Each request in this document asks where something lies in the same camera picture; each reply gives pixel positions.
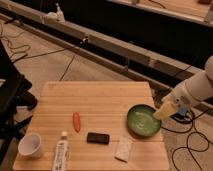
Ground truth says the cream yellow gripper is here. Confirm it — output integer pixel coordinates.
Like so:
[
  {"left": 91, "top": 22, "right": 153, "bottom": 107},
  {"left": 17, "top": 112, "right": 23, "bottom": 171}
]
[{"left": 153, "top": 102, "right": 178, "bottom": 120}]

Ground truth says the white lotion bottle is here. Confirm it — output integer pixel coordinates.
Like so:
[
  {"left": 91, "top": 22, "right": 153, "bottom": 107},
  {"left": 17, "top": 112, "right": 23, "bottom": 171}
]
[{"left": 52, "top": 131, "right": 69, "bottom": 171}]

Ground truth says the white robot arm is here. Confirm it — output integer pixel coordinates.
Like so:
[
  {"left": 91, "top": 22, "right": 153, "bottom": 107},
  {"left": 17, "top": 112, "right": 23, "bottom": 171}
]
[{"left": 153, "top": 56, "right": 213, "bottom": 120}]

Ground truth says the blue black plug box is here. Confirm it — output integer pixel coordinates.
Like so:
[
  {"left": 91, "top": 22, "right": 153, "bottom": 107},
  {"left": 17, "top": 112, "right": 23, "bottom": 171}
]
[{"left": 172, "top": 109, "right": 188, "bottom": 120}]

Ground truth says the green bowl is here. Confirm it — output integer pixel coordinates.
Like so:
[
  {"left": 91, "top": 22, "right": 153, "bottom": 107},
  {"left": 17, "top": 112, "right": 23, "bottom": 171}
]
[{"left": 127, "top": 104, "right": 161, "bottom": 137}]

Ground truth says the wooden table board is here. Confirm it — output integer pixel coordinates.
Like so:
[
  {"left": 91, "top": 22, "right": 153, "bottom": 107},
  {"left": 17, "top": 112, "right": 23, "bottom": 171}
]
[{"left": 13, "top": 81, "right": 169, "bottom": 171}]

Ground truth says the black rectangular block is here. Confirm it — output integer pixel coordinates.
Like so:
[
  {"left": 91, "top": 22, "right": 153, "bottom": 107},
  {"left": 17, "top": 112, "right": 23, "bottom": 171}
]
[{"left": 87, "top": 132, "right": 110, "bottom": 144}]

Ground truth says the orange carrot toy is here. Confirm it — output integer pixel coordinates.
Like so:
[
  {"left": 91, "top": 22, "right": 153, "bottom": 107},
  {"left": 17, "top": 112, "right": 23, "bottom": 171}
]
[{"left": 73, "top": 112, "right": 81, "bottom": 132}]

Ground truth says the white paper cup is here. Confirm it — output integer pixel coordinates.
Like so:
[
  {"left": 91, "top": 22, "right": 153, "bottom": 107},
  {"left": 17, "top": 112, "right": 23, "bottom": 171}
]
[{"left": 18, "top": 133, "right": 43, "bottom": 158}]

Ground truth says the black chair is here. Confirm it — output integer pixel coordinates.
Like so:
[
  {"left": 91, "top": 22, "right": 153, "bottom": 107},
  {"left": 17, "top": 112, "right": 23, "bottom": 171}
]
[{"left": 0, "top": 40, "right": 37, "bottom": 165}]

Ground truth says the black floor cable right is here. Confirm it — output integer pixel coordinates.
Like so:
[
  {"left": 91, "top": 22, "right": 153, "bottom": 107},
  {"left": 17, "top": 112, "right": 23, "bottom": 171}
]
[{"left": 161, "top": 108, "right": 213, "bottom": 171}]

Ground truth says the black floor cable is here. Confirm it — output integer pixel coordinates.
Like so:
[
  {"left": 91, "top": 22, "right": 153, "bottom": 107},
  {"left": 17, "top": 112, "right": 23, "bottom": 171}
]
[
  {"left": 0, "top": 24, "right": 88, "bottom": 82},
  {"left": 161, "top": 108, "right": 213, "bottom": 171}
]

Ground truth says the grey metal rail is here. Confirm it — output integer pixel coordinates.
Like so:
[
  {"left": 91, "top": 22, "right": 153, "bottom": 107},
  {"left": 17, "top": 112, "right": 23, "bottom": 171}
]
[{"left": 0, "top": 0, "right": 213, "bottom": 86}]

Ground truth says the white object on rail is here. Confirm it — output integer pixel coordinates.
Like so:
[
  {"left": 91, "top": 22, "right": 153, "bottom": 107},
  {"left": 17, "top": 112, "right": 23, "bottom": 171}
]
[{"left": 46, "top": 4, "right": 65, "bottom": 22}]

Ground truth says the black floor cable left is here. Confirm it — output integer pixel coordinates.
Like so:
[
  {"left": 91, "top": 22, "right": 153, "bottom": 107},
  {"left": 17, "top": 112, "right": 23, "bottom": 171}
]
[{"left": 0, "top": 24, "right": 88, "bottom": 82}]

